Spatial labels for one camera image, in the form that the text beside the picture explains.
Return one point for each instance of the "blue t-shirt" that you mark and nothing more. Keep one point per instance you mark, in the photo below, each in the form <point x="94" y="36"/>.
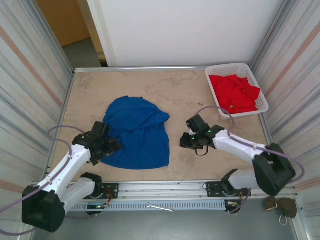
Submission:
<point x="142" y="130"/>

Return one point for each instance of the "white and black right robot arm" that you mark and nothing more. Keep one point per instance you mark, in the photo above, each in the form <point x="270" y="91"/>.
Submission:
<point x="235" y="142"/>

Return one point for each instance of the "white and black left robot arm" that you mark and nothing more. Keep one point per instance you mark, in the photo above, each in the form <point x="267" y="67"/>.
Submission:
<point x="75" y="162"/>

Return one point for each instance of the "red cloth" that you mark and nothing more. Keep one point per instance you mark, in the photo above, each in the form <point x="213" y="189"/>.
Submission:
<point x="232" y="92"/>

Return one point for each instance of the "white plastic basket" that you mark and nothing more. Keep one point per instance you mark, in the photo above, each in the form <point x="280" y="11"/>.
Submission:
<point x="225" y="68"/>

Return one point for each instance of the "metal hex key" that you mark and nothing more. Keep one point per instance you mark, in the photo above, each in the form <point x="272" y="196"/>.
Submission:
<point x="160" y="207"/>

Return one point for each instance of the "brown cloth bag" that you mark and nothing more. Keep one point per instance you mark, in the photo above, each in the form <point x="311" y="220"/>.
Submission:
<point x="287" y="206"/>

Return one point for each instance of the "wooden door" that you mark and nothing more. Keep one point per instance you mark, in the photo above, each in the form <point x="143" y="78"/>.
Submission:
<point x="65" y="22"/>

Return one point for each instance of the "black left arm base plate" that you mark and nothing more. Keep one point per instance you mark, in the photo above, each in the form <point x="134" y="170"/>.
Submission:
<point x="112" y="191"/>

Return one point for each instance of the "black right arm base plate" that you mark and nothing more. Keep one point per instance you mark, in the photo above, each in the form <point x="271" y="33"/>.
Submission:
<point x="212" y="188"/>

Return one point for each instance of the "aluminium mounting rail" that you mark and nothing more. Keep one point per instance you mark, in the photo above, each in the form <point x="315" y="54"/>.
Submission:
<point x="162" y="187"/>

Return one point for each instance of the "aluminium table frame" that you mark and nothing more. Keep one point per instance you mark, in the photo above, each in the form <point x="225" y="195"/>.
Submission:
<point x="150" y="68"/>

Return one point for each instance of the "aluminium corner post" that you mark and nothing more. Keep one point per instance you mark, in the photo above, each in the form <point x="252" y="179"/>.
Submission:
<point x="54" y="42"/>
<point x="271" y="32"/>

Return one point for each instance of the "white door frame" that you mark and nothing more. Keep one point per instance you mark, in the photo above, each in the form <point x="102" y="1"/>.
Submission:
<point x="101" y="30"/>

